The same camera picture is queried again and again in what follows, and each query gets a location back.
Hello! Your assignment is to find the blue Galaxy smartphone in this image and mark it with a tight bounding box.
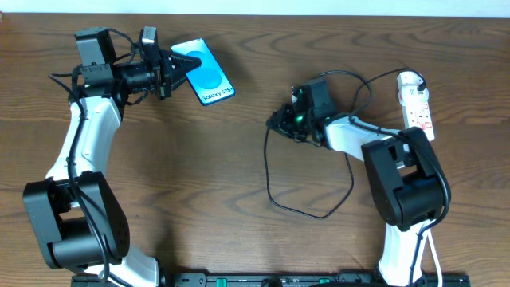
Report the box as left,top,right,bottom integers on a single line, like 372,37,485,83
171,38,236,106

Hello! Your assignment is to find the white power strip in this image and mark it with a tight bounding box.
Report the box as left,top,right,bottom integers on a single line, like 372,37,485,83
401,101,435,141

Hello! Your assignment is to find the white usb charger adapter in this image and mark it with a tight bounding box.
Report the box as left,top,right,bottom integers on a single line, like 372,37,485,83
397,71,430,106

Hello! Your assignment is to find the black usb charging cable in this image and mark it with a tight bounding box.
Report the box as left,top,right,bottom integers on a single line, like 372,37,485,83
262,66,428,220

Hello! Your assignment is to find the white power strip cord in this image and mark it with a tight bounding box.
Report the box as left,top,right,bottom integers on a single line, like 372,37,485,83
424,229,444,287

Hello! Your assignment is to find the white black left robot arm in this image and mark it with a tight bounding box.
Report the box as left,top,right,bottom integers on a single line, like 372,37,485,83
22,26,201,286

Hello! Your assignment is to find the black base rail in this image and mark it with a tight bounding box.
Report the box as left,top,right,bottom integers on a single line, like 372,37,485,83
70,270,471,287

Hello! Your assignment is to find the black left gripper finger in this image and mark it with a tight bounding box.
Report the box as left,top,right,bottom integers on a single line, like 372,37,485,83
169,53,202,76
171,73,187,91

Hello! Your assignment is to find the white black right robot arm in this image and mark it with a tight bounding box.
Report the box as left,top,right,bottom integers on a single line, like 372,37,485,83
266,77,451,286

